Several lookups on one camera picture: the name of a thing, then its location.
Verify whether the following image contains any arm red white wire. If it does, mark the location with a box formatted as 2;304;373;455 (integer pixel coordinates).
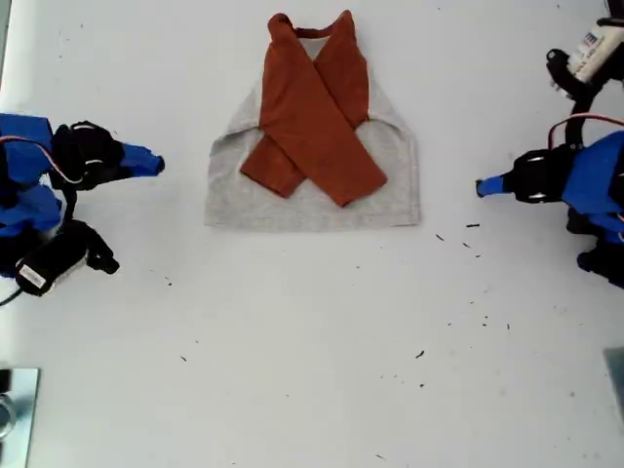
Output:
0;137;84;185
548;114;624;150

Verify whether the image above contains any steel post with base plate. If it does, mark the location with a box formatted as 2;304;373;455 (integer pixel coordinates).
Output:
0;368;41;468

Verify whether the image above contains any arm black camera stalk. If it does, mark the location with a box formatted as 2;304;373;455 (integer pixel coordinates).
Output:
58;184;79;230
565;90;599;150

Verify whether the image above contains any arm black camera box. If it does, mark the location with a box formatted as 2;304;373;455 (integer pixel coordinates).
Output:
13;218;122;297
545;17;624;101

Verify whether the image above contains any grey shirt with brown sleeves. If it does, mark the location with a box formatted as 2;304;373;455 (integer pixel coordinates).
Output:
203;9;422;233

